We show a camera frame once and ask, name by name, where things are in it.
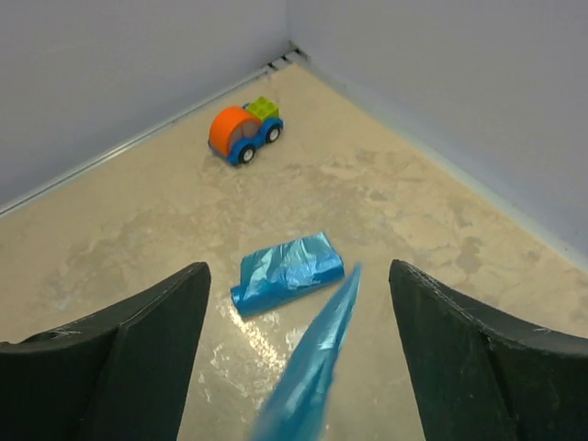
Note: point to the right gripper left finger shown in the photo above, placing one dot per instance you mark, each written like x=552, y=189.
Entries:
x=121, y=373

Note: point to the blue trash bag roll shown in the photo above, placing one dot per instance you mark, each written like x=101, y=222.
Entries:
x=279, y=274

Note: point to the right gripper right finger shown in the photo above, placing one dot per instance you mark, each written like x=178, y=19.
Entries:
x=479, y=373

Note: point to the orange blue toy car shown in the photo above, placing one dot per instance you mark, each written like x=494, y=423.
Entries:
x=238, y=132

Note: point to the single blue trash bag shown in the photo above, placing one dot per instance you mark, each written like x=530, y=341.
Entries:
x=295, y=409

